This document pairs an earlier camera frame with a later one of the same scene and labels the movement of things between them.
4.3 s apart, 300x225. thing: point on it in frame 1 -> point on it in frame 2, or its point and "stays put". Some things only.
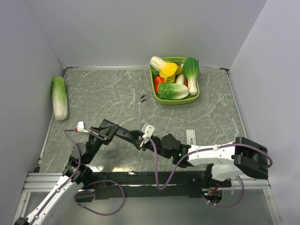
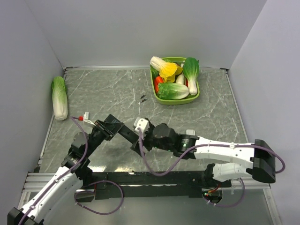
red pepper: x=158 y=79 stays put
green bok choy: x=191 y=68 stays put
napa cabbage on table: x=59 y=98 stays put
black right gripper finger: x=135 y=134 -> x=135 y=147
